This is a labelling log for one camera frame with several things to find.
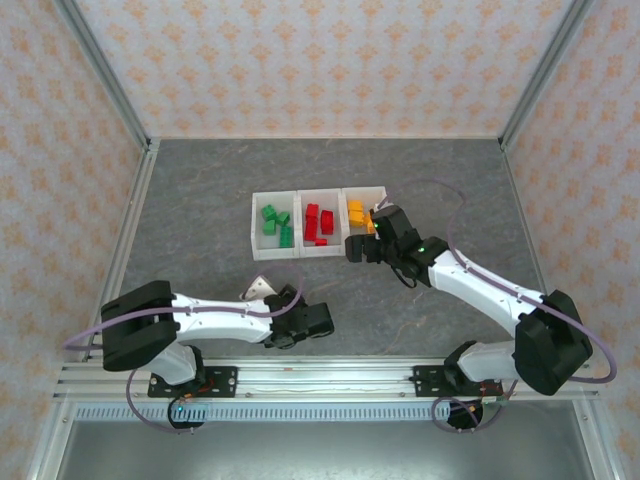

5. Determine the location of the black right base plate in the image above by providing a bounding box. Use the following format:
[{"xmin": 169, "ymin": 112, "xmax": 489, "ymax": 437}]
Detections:
[{"xmin": 412, "ymin": 364, "xmax": 502, "ymax": 399}]

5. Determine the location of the grey metal sheet panel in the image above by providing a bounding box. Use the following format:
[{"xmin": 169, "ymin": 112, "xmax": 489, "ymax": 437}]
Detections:
[{"xmin": 29, "ymin": 399, "xmax": 616, "ymax": 480}]

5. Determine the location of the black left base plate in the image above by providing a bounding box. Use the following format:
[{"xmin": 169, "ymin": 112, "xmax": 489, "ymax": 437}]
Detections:
[{"xmin": 147, "ymin": 366, "xmax": 239, "ymax": 399}]

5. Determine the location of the white bin for yellow legos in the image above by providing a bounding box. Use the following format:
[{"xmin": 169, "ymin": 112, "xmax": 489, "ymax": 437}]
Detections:
[{"xmin": 339, "ymin": 185, "xmax": 389, "ymax": 257}]

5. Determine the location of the aluminium frame post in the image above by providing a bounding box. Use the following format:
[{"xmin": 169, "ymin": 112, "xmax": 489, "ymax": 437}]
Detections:
[
  {"xmin": 498, "ymin": 0, "xmax": 599, "ymax": 151},
  {"xmin": 52, "ymin": 0, "xmax": 154, "ymax": 151}
]

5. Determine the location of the thin black right gripper cable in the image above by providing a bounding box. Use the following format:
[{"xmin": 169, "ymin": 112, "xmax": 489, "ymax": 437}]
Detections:
[{"xmin": 388, "ymin": 263, "xmax": 419, "ymax": 291}]

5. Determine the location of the aluminium side rail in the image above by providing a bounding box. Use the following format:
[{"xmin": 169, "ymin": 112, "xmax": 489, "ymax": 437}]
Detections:
[
  {"xmin": 499, "ymin": 139, "xmax": 572, "ymax": 361},
  {"xmin": 77, "ymin": 139, "xmax": 162, "ymax": 362}
]

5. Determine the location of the grey slotted cable duct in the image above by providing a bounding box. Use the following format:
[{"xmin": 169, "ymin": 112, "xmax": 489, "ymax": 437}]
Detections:
[{"xmin": 74, "ymin": 402, "xmax": 484, "ymax": 424}]

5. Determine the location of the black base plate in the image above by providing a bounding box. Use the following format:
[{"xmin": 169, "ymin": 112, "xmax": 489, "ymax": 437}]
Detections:
[
  {"xmin": 147, "ymin": 366, "xmax": 239, "ymax": 399},
  {"xmin": 412, "ymin": 364, "xmax": 502, "ymax": 399}
]

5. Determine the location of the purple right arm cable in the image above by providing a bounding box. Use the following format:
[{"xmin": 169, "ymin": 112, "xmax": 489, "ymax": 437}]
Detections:
[{"xmin": 377, "ymin": 178, "xmax": 619, "ymax": 435}]

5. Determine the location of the white bin for red legos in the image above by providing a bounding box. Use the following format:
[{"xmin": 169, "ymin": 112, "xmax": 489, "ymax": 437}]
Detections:
[{"xmin": 295, "ymin": 188, "xmax": 348, "ymax": 260}]

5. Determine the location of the white bin for green legos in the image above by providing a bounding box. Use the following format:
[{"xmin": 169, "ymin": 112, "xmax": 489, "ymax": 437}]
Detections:
[{"xmin": 250, "ymin": 191, "xmax": 302, "ymax": 263}]

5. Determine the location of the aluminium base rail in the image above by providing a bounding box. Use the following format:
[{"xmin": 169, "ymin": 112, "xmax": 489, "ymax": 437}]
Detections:
[{"xmin": 53, "ymin": 355, "xmax": 601, "ymax": 402}]

